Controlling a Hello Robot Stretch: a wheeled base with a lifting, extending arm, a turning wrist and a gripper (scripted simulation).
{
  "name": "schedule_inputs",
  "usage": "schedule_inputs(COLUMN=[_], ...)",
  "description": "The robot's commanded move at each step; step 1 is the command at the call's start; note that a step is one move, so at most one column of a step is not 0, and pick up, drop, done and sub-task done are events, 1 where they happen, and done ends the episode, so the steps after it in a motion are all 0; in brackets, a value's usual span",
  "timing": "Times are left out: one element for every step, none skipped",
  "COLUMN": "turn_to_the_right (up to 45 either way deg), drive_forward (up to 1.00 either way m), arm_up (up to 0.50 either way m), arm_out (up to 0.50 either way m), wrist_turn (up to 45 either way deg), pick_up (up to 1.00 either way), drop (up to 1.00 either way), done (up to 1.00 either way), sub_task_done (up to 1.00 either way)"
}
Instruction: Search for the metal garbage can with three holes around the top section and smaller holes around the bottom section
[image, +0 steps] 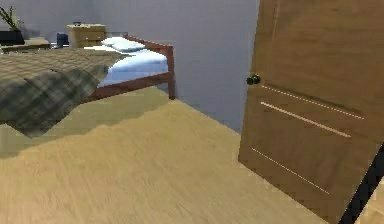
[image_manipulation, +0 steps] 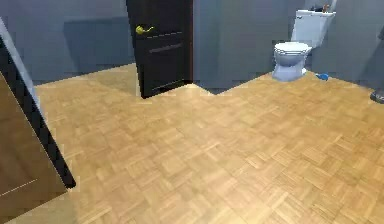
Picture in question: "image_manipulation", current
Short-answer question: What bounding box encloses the grey round object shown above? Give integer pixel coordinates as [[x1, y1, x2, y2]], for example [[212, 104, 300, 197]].
[[369, 89, 384, 105]]

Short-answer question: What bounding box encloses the brass door handle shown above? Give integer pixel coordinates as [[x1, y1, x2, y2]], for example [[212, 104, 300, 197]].
[[135, 25, 155, 36]]

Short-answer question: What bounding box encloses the dark brown room door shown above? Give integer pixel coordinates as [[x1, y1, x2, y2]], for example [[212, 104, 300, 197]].
[[125, 0, 195, 100]]

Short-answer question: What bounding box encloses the white toilet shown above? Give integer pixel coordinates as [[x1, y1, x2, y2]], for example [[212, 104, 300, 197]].
[[271, 9, 337, 83]]

